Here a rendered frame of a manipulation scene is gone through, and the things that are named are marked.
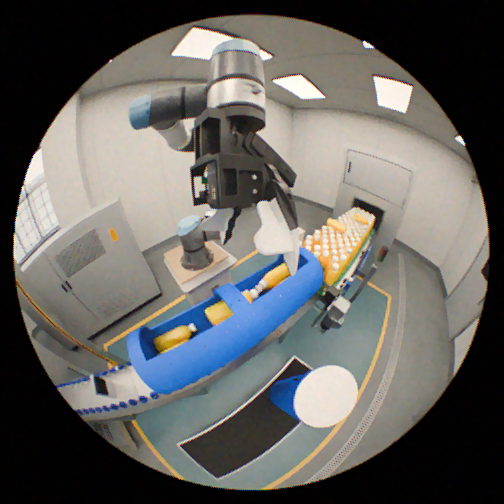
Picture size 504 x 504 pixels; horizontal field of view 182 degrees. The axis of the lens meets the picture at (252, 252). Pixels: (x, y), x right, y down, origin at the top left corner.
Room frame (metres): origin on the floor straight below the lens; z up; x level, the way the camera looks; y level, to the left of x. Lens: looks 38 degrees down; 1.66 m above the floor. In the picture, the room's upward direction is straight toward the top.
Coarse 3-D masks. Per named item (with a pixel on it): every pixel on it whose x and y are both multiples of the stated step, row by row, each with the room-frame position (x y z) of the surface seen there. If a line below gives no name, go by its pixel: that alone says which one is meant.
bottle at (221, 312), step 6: (246, 294) 0.33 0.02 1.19; (252, 294) 0.34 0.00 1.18; (252, 300) 0.32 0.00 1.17; (216, 306) 0.28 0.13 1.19; (222, 306) 0.27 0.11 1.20; (210, 312) 0.25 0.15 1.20; (216, 312) 0.25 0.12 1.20; (222, 312) 0.25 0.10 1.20; (228, 312) 0.25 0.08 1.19; (210, 318) 0.23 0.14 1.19; (216, 318) 0.23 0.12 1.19; (222, 318) 0.23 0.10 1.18; (216, 324) 0.21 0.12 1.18
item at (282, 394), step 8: (296, 376) 0.05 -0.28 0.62; (304, 376) 0.03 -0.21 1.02; (280, 384) 0.01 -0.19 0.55; (288, 384) 0.00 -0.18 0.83; (296, 384) 0.00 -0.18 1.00; (272, 392) -0.05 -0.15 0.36; (280, 392) -0.04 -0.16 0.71; (288, 392) -0.04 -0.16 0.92; (272, 400) -0.13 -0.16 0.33; (280, 400) -0.09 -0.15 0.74; (288, 400) -0.08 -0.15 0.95; (280, 408) -0.17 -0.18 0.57; (288, 408) -0.12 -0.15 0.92; (296, 416) -0.15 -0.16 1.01
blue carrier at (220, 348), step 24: (312, 264) 0.47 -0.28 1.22; (240, 288) 0.46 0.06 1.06; (288, 288) 0.35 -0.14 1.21; (312, 288) 0.39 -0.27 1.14; (192, 312) 0.30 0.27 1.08; (240, 312) 0.24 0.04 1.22; (264, 312) 0.25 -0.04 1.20; (288, 312) 0.28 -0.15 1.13; (144, 336) 0.13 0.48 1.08; (192, 336) 0.22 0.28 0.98; (216, 336) 0.15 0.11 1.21; (240, 336) 0.17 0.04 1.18; (264, 336) 0.20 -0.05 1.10; (144, 360) 0.02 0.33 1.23; (168, 360) 0.05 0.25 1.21; (192, 360) 0.07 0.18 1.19; (216, 360) 0.08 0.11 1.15; (168, 384) -0.04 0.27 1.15
